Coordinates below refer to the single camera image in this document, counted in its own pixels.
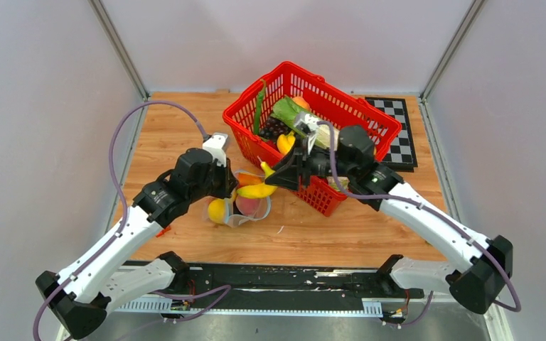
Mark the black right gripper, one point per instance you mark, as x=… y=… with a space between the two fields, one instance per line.
x=286 y=177

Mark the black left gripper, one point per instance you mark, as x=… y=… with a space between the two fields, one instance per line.
x=229 y=182

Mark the small yellow banana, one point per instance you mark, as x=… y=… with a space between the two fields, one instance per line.
x=256 y=190

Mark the yellow pear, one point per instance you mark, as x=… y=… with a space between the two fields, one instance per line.
x=218 y=211

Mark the pink peach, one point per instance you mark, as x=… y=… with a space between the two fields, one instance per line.
x=247 y=206

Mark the clear zip top bag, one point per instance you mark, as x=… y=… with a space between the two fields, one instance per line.
x=235 y=219

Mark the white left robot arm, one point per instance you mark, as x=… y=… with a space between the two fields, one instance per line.
x=83 y=294

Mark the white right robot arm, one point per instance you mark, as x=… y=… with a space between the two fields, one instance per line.
x=477 y=271

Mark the dark purple grapes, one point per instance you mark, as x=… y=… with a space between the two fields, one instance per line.
x=273 y=128

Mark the white green napa cabbage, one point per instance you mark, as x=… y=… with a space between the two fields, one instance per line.
x=286 y=110

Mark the red plastic shopping basket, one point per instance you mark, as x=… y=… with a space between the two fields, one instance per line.
x=335 y=108

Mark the small pale peach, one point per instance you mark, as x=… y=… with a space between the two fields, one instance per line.
x=301 y=102

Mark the green chili pepper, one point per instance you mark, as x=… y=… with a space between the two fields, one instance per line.
x=258 y=108

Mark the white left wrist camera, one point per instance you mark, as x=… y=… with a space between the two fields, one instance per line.
x=217 y=145

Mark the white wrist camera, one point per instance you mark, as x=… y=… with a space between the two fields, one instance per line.
x=217 y=145
x=308 y=124

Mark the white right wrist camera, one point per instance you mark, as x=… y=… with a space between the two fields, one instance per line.
x=308 y=124

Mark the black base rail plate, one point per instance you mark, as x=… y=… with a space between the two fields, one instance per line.
x=262 y=287

